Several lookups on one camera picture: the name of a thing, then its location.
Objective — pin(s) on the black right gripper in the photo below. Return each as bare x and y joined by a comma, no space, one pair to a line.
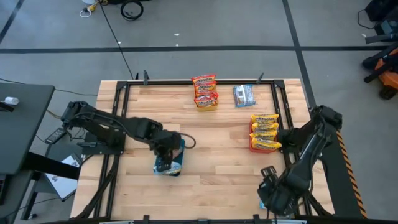
280,197

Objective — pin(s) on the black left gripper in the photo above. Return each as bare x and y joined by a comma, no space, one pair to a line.
166,143

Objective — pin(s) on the blue Maruchan ramen packet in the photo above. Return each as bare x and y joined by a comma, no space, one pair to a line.
244,96
261,205
175,168

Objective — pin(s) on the blue plastic bin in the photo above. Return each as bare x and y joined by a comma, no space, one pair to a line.
182,161

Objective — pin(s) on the red plastic bin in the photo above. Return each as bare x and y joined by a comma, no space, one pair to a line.
258,151

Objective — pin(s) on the red Maruchan ramen packet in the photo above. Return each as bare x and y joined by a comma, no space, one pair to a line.
203,80
206,101
205,89

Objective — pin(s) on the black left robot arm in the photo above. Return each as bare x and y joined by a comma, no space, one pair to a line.
118,124

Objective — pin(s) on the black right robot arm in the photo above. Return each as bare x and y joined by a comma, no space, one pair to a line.
311,146

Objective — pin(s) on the black platform with hazard stripe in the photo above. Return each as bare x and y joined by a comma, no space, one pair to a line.
339,186

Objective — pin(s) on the yellow plastic bin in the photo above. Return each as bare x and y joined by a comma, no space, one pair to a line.
207,109

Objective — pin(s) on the white printed sheet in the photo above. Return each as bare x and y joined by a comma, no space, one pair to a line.
62,185

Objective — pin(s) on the black power adapter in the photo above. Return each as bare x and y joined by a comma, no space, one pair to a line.
56,135

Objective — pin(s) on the black desk crossbar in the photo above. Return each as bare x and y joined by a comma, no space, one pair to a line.
49,165

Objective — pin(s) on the black desk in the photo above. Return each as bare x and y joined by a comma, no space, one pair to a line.
21,133

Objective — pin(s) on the orange and black machine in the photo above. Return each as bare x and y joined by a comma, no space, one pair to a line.
387,74

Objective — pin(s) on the white bottle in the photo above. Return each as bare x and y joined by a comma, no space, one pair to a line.
12,100

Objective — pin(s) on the black equipment case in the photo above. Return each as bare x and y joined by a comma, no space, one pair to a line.
385,12

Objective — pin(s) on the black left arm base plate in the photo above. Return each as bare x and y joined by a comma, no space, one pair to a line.
93,150

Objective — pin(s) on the black aluminium table frame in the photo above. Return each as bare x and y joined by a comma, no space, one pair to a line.
125,99

